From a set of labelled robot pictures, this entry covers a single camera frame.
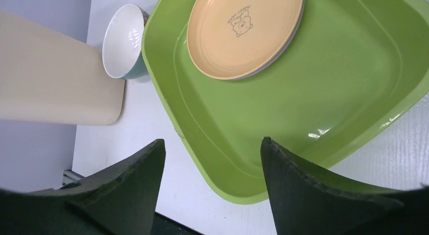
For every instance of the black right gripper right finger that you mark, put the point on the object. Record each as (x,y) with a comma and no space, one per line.
(306,198)

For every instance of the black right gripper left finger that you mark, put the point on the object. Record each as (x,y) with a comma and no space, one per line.
(119,199)

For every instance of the beige plastic bin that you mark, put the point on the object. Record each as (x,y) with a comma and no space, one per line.
(47,76)

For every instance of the white ceramic bowl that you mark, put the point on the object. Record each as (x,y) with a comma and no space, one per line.
(121,49)

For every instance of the green plastic tub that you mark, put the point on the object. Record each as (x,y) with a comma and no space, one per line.
(352,69)

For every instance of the yellow plastic plate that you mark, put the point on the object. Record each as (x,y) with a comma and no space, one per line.
(234,39)

